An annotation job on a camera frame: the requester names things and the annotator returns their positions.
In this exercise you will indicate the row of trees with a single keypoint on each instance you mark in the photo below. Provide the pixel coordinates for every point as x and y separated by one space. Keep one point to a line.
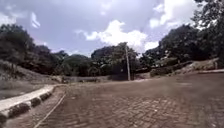
110 60

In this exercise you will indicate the pole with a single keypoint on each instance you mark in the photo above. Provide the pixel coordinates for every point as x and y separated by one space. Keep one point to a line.
127 65

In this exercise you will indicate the brown brick paved road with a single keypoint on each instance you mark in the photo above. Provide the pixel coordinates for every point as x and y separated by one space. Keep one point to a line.
133 103

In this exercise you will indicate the hedge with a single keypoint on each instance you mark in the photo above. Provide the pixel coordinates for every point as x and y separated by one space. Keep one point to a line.
166 69

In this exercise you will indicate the grassy bank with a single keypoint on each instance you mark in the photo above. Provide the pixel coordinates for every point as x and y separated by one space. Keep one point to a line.
200 65

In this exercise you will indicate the grey gutter strip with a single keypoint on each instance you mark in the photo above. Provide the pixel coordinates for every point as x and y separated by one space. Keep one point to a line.
36 111

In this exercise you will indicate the pale concrete kerb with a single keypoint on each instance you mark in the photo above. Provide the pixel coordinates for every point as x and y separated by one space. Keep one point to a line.
23 98

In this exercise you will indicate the grassy slope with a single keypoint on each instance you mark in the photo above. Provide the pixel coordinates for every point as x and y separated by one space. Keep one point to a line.
16 78

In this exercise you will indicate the low wall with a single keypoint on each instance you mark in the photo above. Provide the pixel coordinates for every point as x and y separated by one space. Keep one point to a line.
86 79

